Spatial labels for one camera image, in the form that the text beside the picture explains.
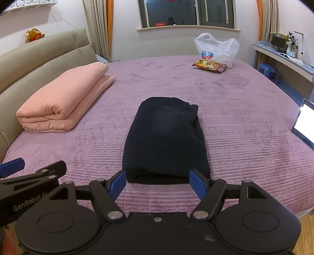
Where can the white blue cloth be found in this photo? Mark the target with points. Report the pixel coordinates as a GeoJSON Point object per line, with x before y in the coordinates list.
{"type": "Point", "coordinates": [101, 58]}

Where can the white printed plastic bag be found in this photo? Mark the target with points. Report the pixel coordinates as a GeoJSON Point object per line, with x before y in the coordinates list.
{"type": "Point", "coordinates": [220, 47]}

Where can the flower bouquet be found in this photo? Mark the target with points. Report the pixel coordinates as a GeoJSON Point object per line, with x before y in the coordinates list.
{"type": "Point", "coordinates": [292, 40]}

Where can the small framed mirror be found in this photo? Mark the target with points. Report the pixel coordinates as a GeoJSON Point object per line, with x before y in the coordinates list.
{"type": "Point", "coordinates": [278, 41]}

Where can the red yellow snack packet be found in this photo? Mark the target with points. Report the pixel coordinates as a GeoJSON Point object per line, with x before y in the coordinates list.
{"type": "Point", "coordinates": [209, 65]}

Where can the blue plastic stool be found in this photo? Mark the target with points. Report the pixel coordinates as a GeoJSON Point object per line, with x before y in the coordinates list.
{"type": "Point", "coordinates": [268, 71]}

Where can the blue white desk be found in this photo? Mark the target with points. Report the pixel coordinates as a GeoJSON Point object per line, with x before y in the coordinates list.
{"type": "Point", "coordinates": [289, 62]}

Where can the beige orange curtain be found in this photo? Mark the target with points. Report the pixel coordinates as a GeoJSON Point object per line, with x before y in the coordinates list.
{"type": "Point", "coordinates": [268, 27]}
{"type": "Point", "coordinates": [98, 27]}

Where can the white patterned wall shelf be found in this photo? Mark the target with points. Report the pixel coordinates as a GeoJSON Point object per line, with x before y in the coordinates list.
{"type": "Point", "coordinates": [27, 6]}

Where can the brown plush toy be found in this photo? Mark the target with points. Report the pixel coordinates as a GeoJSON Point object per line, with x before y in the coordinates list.
{"type": "Point", "coordinates": [34, 35]}

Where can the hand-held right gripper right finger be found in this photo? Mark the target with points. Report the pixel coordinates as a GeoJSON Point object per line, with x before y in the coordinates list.
{"type": "Point", "coordinates": [198, 184]}

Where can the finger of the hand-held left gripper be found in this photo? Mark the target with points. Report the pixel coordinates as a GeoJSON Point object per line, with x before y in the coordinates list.
{"type": "Point", "coordinates": [12, 168]}
{"type": "Point", "coordinates": [55, 169]}

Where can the dark navy garment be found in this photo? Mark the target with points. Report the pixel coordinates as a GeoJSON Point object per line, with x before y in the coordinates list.
{"type": "Point", "coordinates": [164, 137]}

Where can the pink folded blanket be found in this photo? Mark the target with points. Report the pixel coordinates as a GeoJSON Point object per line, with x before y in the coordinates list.
{"type": "Point", "coordinates": [63, 98]}

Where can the beige padded headboard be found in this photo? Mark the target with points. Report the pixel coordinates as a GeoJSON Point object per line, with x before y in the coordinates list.
{"type": "Point", "coordinates": [36, 56]}

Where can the tablet with lit screen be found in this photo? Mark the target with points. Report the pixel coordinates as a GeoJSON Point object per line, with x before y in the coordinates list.
{"type": "Point", "coordinates": [305, 122]}

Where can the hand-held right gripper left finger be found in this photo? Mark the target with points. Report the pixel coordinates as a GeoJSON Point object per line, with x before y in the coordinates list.
{"type": "Point", "coordinates": [117, 185]}

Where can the window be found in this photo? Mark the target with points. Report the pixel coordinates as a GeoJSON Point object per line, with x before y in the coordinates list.
{"type": "Point", "coordinates": [186, 12]}

